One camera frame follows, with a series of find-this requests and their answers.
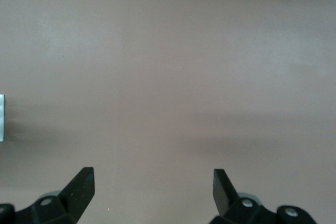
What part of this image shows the white studded base plate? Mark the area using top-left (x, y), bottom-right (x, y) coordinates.
top-left (0, 94), bottom-right (6, 143)

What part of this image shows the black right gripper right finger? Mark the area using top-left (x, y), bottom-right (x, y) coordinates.
top-left (209, 168), bottom-right (316, 224)

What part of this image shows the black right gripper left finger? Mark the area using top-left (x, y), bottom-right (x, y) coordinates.
top-left (0, 166), bottom-right (95, 224)

